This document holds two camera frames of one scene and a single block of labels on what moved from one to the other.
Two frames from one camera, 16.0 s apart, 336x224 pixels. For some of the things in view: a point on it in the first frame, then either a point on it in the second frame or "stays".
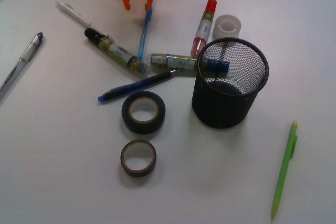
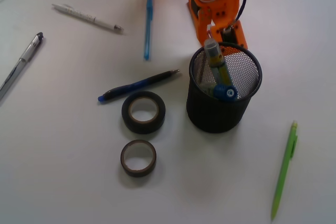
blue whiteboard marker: (159, 63) → (223, 92)
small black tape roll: (142, 173) stays
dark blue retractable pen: (130, 86) stays
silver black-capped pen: (18, 66) stays
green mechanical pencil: (290, 152) stays
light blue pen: (148, 21) → (149, 19)
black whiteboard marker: (106, 43) → (216, 62)
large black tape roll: (143, 127) stays
